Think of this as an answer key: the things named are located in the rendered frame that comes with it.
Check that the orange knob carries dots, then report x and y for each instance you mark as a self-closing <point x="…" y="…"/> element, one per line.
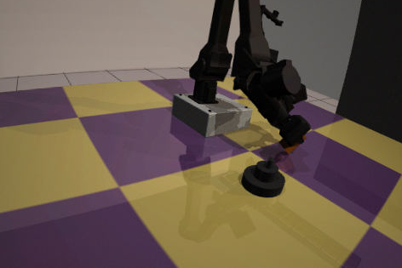
<point x="288" y="148"/>

